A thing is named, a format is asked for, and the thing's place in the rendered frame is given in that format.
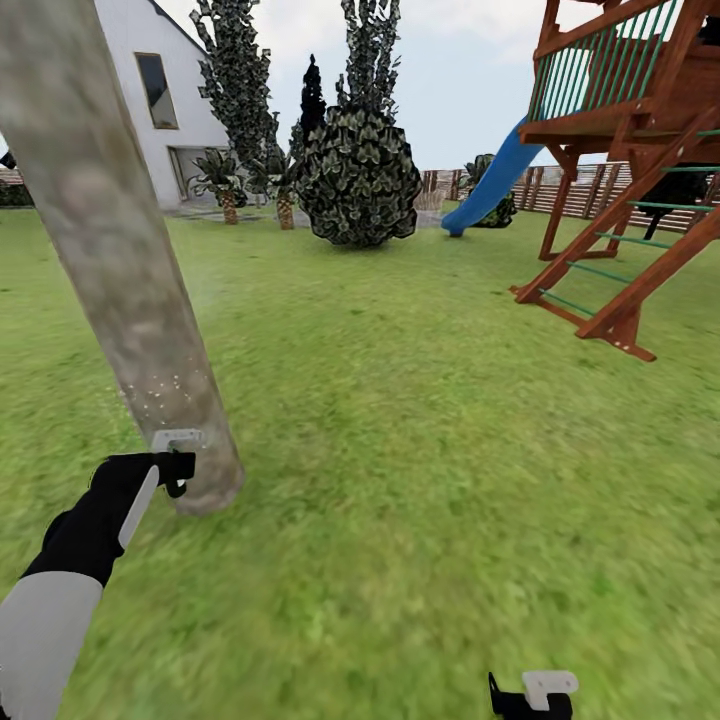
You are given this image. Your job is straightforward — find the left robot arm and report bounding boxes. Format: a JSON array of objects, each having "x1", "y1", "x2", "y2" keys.
[{"x1": 0, "y1": 429, "x2": 204, "y2": 720}]

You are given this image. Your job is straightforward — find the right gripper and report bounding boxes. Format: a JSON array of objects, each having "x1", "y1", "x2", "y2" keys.
[{"x1": 488, "y1": 673, "x2": 572, "y2": 720}]

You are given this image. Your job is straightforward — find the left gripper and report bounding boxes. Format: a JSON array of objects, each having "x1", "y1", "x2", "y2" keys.
[{"x1": 156, "y1": 451, "x2": 195, "y2": 482}]

